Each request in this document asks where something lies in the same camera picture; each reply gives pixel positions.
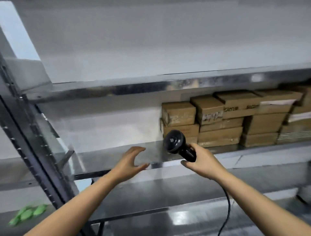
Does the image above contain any person's right hand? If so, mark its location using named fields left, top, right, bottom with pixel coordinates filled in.
left=181, top=143, right=230, bottom=182

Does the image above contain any person's left hand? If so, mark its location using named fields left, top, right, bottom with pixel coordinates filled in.
left=107, top=146, right=150, bottom=186

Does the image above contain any stack of cardboard boxes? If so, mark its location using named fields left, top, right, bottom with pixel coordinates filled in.
left=160, top=84, right=311, bottom=148

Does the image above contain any person's left forearm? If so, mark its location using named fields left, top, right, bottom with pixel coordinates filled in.
left=24, top=174, right=120, bottom=236

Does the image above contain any person's right forearm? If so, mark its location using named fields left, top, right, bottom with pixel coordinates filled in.
left=218, top=170, right=311, bottom=236

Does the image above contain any metal shelving rack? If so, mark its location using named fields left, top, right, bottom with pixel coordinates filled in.
left=0, top=51, right=311, bottom=236

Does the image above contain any black scanner cable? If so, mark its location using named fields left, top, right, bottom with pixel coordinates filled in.
left=217, top=188, right=231, bottom=236

